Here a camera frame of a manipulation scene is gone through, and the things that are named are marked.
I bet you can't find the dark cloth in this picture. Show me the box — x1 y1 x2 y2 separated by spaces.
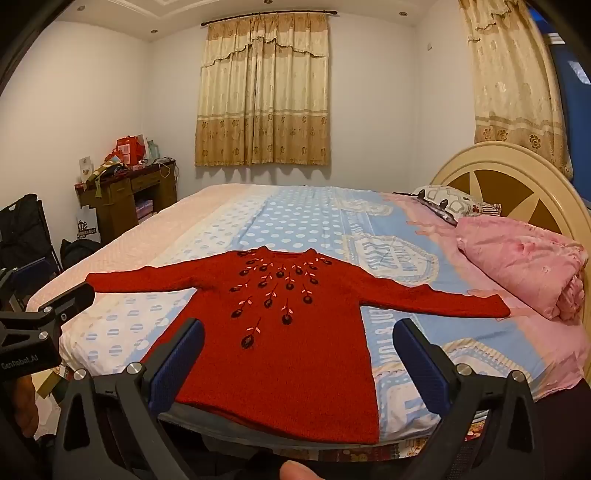
533 376 591 480

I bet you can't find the patterned white pillow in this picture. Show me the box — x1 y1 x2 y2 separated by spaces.
411 185 502 227

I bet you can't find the black backpack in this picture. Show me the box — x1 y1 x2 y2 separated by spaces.
60 237 100 271

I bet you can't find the red knitted sweater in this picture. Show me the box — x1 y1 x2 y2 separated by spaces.
85 246 512 446

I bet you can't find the colourful cloth bundle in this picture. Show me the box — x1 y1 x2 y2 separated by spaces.
88 159 130 197

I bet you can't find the cream wooden headboard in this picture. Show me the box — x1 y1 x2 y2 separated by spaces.
429 141 591 259

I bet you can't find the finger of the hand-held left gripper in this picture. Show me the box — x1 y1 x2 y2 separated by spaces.
0 257 49 305
25 282 96 326

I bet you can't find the black curtain rod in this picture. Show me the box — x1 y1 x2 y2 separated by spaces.
202 10 334 26

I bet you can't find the person's right hand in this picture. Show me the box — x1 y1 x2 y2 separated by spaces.
279 460 326 480

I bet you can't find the white paper bag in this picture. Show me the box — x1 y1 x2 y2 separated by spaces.
75 208 101 243

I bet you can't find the blue polka dot bedsheet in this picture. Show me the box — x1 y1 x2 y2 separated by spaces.
25 184 589 462

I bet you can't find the window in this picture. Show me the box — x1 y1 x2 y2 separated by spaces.
531 4 591 204

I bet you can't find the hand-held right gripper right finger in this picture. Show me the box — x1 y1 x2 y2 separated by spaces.
392 318 540 480

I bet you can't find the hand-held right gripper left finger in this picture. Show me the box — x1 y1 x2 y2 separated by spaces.
54 318 206 480

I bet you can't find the red gift box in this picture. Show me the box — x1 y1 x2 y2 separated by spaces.
115 135 147 167

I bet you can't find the beige floral curtain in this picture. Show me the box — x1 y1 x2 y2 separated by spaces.
194 11 332 168
458 0 574 181

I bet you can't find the pink quilt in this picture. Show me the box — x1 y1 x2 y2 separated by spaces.
456 216 587 321

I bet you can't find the person's left hand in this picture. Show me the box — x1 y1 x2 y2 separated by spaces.
9 375 47 440

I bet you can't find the dark wooden desk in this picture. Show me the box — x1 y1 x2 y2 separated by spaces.
74 159 180 245

